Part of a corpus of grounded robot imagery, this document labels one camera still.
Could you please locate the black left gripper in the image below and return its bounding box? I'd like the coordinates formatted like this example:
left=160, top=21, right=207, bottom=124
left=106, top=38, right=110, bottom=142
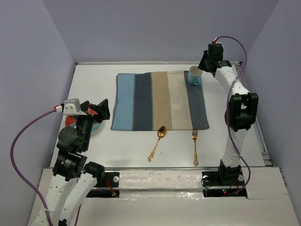
left=76, top=97, right=111, bottom=150

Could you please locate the blue white mug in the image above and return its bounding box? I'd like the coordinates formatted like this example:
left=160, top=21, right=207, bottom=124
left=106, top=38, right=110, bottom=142
left=188, top=66, right=203, bottom=85

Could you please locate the red floral plate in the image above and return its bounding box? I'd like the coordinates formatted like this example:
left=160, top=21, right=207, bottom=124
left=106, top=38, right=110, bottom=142
left=64, top=107, right=101, bottom=135

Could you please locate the striped blue beige cloth placemat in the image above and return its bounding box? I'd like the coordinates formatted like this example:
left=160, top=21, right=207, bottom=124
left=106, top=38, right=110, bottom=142
left=111, top=71, right=209, bottom=131

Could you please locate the gold spoon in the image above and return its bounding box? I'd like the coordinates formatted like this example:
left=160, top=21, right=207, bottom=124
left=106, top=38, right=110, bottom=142
left=148, top=126, right=166, bottom=162

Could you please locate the gold fork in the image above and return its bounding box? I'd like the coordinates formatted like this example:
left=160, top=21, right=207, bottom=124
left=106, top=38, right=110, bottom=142
left=192, top=128, right=198, bottom=166

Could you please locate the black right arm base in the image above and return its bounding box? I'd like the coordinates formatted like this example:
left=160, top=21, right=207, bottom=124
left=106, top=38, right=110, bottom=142
left=201, top=171, right=247, bottom=198

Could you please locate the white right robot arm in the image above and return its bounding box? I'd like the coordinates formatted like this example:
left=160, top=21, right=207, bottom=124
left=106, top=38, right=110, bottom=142
left=198, top=41, right=259, bottom=186

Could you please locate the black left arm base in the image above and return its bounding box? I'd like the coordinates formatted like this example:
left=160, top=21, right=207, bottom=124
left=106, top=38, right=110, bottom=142
left=86, top=171, right=120, bottom=198

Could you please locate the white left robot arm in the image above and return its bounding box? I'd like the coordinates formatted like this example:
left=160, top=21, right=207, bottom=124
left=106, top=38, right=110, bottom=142
left=32, top=98, right=110, bottom=226

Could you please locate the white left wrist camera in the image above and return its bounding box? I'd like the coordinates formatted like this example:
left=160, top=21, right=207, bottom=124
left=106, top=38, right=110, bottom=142
left=63, top=98, right=81, bottom=115

